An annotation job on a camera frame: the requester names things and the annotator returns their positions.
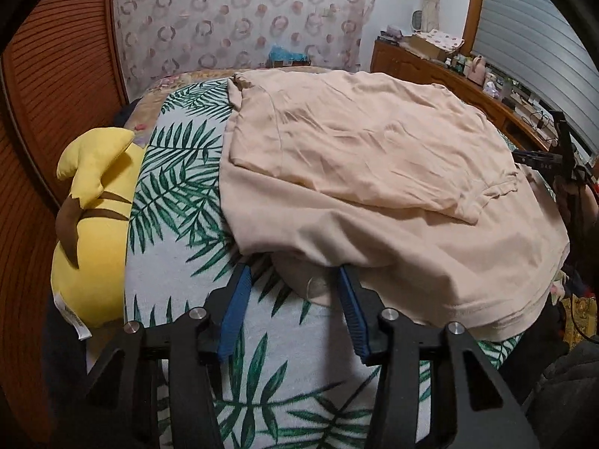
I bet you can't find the floral cardboard box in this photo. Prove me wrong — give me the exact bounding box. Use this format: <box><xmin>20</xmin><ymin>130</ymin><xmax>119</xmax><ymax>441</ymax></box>
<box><xmin>404</xmin><ymin>30</ymin><xmax>464</xmax><ymax>61</ymax></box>

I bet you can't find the beige t-shirt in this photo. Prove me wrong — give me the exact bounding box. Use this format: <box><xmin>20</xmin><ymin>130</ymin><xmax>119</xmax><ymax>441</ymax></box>
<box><xmin>219</xmin><ymin>69</ymin><xmax>569</xmax><ymax>342</ymax></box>

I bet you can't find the yellow plush toy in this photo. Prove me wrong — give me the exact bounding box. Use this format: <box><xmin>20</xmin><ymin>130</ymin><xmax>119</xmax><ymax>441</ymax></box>
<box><xmin>51</xmin><ymin>127</ymin><xmax>144</xmax><ymax>339</ymax></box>

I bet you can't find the wooden dresser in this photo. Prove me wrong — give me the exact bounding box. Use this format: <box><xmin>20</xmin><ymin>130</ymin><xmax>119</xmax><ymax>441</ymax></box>
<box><xmin>371</xmin><ymin>39</ymin><xmax>556</xmax><ymax>151</ymax></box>

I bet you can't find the person's right hand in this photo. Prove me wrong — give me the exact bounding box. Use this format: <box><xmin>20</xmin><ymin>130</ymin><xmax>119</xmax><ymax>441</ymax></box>
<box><xmin>553</xmin><ymin>175</ymin><xmax>598</xmax><ymax>228</ymax></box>

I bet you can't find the floral padded headboard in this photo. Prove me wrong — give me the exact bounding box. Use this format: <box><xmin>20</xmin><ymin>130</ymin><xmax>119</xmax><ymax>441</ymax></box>
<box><xmin>114</xmin><ymin>0</ymin><xmax>375</xmax><ymax>98</ymax></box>

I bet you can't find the brown wooden wardrobe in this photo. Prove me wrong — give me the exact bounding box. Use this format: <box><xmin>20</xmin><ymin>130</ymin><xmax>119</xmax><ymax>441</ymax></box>
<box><xmin>1</xmin><ymin>0</ymin><xmax>128</xmax><ymax>443</ymax></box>

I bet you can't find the floral bedspread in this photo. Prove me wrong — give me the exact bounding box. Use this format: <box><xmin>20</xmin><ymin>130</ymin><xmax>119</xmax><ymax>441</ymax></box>
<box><xmin>122</xmin><ymin>67</ymin><xmax>523</xmax><ymax>449</ymax></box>

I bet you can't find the pink figurine on dresser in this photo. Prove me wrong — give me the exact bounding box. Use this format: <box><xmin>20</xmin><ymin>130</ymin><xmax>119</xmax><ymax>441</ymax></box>
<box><xmin>467</xmin><ymin>55</ymin><xmax>486</xmax><ymax>86</ymax></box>

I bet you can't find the grey window blind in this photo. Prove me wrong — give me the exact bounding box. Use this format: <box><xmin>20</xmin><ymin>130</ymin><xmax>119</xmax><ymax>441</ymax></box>
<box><xmin>473</xmin><ymin>0</ymin><xmax>598</xmax><ymax>153</ymax></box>

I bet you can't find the blue item on box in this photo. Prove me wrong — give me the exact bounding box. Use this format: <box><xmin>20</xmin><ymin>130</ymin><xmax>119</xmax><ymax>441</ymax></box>
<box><xmin>266</xmin><ymin>46</ymin><xmax>311</xmax><ymax>68</ymax></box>

